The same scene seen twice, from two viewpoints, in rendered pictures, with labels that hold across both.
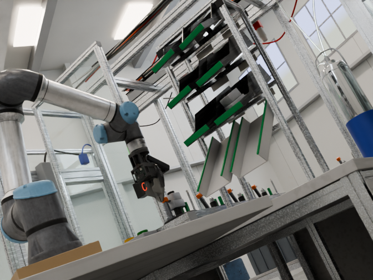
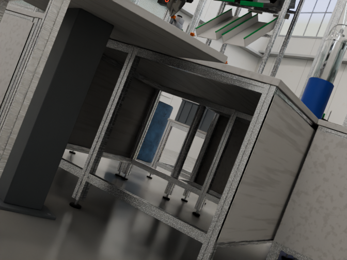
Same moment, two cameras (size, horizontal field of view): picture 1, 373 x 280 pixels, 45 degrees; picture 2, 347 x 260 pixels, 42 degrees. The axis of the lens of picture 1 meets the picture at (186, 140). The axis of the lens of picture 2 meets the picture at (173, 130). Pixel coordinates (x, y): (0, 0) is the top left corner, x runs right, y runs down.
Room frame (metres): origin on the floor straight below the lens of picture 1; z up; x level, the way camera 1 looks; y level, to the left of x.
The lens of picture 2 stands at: (-0.65, 0.01, 0.52)
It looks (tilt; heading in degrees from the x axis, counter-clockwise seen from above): 0 degrees down; 359
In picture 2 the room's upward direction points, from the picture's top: 22 degrees clockwise
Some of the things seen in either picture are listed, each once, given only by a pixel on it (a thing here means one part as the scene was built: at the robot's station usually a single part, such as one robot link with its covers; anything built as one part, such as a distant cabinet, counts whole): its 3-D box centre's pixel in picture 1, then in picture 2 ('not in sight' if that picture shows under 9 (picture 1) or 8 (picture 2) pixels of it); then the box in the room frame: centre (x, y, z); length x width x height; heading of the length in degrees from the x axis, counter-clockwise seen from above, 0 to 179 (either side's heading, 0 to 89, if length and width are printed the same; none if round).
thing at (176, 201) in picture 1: (175, 200); (178, 22); (1.73, 0.13, 1.06); 0.08 x 0.04 x 0.07; 147
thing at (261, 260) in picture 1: (291, 244); (212, 123); (3.78, -0.44, 0.73); 0.62 x 0.42 x 0.23; 58
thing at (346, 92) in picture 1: (341, 83); (332, 52); (2.07, -0.79, 1.32); 0.14 x 0.14 x 0.38
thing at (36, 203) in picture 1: (38, 205); not in sight; (1.22, 0.46, 1.11); 0.13 x 0.12 x 0.14; 44
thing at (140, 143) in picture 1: (138, 147); not in sight; (1.64, 0.18, 1.29); 0.08 x 0.08 x 0.05
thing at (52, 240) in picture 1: (51, 243); not in sight; (1.22, 0.46, 0.99); 0.15 x 0.15 x 0.10
